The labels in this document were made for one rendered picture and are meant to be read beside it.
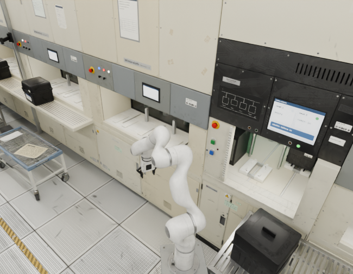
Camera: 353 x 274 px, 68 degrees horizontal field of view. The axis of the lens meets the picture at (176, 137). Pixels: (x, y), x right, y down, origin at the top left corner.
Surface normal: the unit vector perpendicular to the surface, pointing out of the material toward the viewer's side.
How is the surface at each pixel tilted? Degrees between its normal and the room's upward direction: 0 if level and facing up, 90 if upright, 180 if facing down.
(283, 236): 0
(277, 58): 90
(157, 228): 0
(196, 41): 90
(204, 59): 90
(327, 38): 93
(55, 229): 0
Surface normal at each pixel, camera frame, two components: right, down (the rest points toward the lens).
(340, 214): -0.62, 0.41
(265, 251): 0.04, -0.84
